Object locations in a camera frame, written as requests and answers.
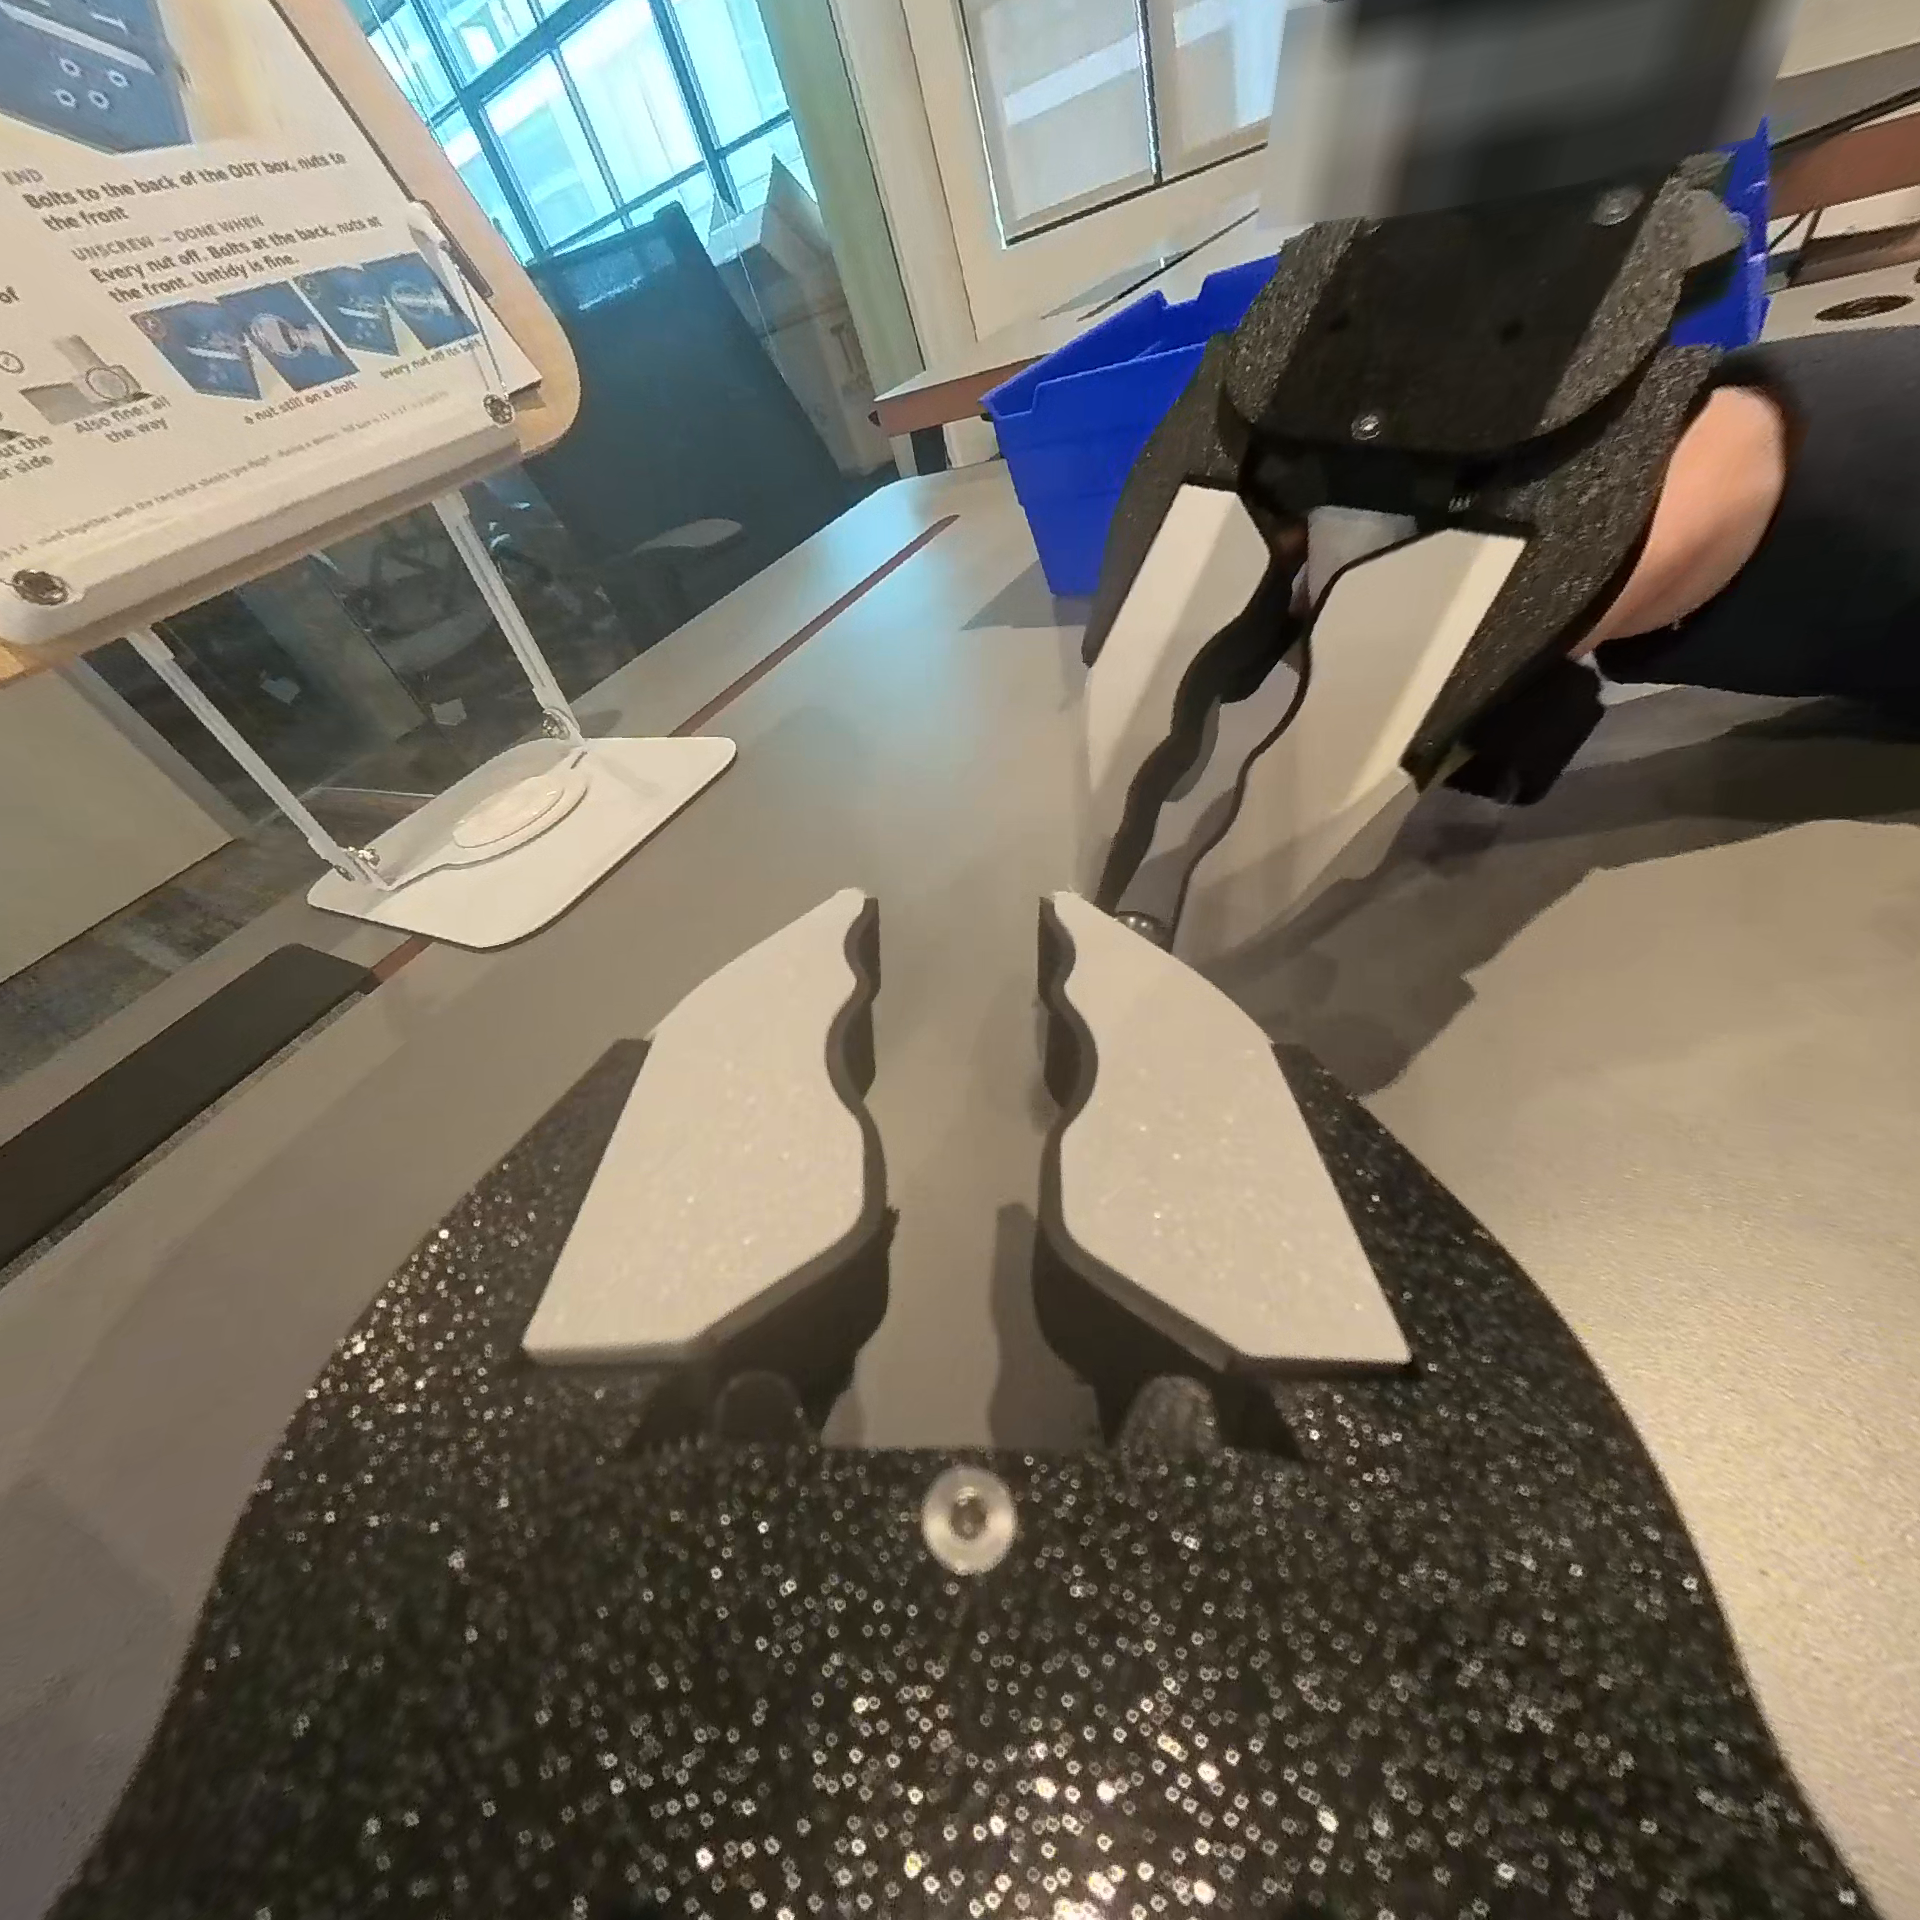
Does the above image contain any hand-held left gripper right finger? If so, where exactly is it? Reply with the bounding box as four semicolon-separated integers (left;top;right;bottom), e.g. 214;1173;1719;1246
1034;894;1415;1378

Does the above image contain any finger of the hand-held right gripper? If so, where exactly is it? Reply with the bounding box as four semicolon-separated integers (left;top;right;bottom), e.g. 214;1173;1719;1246
1079;478;1281;899
1169;510;1527;956

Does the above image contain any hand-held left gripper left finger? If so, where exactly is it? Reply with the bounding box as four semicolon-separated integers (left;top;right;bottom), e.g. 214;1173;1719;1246
524;888;908;1371

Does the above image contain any large blue plastic bin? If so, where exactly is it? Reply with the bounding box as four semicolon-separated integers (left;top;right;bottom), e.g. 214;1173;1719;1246
984;118;1776;598

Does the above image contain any person's right forearm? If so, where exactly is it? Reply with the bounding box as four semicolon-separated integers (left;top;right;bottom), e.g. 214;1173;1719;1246
1567;321;1920;705

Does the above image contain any white-based sign stand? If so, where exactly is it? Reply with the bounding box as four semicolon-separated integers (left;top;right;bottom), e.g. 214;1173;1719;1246
0;0;740;952

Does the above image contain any grey desk with grommet holes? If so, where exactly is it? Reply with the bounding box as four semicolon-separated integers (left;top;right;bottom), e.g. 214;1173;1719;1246
1770;68;1920;326

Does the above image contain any white-framed window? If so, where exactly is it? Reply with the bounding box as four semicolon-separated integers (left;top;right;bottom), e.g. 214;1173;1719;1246
952;0;1323;246

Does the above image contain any pale cardboard box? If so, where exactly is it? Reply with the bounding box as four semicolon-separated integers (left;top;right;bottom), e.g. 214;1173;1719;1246
752;152;908;472

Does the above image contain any large dark chair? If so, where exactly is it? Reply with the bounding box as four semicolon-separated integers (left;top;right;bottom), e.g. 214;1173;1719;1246
524;206;893;647

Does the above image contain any dark-framed glass window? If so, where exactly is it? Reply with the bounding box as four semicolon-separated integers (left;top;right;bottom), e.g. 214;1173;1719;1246
356;0;844;272

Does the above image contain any printed instruction sheet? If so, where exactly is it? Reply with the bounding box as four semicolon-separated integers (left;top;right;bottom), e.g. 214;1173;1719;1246
0;0;517;600

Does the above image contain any black desk cable cover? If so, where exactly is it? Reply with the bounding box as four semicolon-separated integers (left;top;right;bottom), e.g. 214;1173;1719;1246
0;939;375;1275

